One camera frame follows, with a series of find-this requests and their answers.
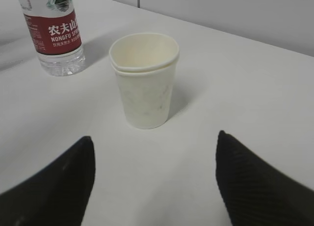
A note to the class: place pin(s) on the Nongfu Spring water bottle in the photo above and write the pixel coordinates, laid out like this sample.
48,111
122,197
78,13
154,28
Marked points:
55,34

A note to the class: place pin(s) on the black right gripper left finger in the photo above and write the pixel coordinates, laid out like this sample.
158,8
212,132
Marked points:
55,196

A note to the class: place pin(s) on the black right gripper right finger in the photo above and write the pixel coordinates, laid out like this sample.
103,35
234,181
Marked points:
257,194

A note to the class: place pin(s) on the white paper cup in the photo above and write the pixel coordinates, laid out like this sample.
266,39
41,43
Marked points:
145,66

